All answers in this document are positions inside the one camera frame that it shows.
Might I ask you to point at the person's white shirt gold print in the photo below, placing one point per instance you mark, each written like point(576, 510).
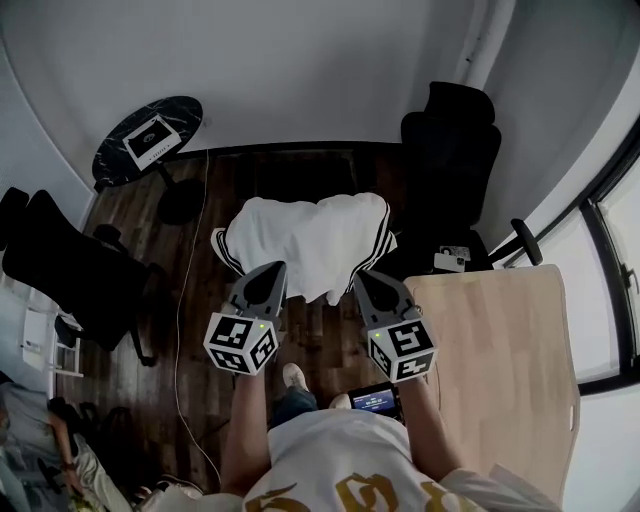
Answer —
point(340, 450)

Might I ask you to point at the white garment with black stripes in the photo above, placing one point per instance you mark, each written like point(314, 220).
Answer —
point(310, 240)

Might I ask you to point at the black device with screen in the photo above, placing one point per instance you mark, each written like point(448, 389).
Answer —
point(372, 400)

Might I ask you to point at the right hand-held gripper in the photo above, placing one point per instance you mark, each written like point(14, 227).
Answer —
point(402, 350)

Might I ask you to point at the white smartphone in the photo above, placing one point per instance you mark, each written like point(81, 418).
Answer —
point(449, 262)

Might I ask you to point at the person's left white shoe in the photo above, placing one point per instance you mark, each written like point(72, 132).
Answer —
point(295, 377)

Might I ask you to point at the person's left forearm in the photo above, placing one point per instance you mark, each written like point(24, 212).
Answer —
point(245, 430)

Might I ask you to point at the person's white shoe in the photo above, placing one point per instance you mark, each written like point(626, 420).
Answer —
point(295, 377)
point(340, 401)

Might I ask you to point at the person's blue jeans leg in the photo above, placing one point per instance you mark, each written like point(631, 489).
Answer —
point(295, 407)

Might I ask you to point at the black office chair with headrest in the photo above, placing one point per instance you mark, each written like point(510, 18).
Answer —
point(445, 160)
point(60, 265)

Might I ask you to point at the light wooden desk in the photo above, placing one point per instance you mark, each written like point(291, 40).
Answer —
point(500, 350)

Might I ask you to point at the black bag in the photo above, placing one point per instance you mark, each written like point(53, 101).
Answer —
point(112, 422)

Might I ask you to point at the white shelf rack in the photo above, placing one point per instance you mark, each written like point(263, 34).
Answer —
point(37, 330)

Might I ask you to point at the black window frame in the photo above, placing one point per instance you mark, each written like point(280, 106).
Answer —
point(607, 275)

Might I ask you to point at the person's right white shoe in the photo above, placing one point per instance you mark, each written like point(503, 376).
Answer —
point(340, 401)

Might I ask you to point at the person's right forearm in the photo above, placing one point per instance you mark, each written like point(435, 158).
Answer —
point(425, 425)

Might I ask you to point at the white flat box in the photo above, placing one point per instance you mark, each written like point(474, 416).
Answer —
point(150, 140)

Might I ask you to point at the white corner pipe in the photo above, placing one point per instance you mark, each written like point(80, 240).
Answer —
point(487, 35)

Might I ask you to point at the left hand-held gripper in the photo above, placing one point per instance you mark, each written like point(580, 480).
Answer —
point(240, 342)

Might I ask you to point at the round black marble side table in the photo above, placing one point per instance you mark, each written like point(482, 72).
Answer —
point(175, 112)

